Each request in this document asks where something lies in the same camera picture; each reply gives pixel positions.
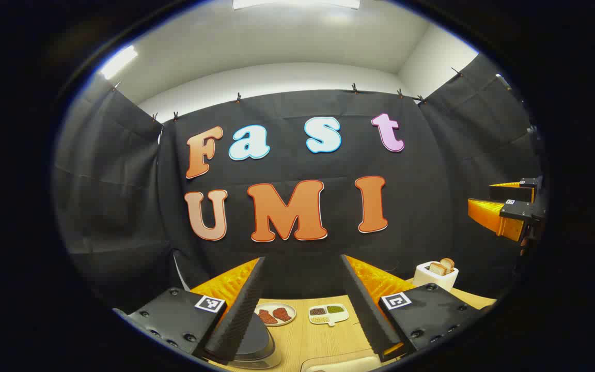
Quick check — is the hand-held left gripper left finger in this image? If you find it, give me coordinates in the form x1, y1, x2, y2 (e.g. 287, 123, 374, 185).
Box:
113, 257, 266, 365

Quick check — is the clear glass dish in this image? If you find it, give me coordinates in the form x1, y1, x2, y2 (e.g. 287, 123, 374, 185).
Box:
300, 355, 381, 372

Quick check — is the round white plate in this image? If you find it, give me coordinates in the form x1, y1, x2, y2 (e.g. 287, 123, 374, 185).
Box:
255, 302, 297, 327

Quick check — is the black silver rice cooker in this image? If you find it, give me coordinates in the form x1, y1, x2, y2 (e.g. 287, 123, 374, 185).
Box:
228, 312, 283, 370

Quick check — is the divided white bean plate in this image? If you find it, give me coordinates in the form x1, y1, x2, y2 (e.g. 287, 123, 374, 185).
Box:
308, 303, 350, 327

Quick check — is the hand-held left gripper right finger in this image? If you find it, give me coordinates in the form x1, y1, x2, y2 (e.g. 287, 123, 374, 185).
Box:
340, 254, 494, 362

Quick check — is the ceiling light panel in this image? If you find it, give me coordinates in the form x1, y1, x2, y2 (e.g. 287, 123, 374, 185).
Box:
233, 0, 361, 10
100, 45, 138, 80

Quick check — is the white toaster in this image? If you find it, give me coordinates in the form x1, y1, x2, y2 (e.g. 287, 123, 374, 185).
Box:
413, 261, 459, 291

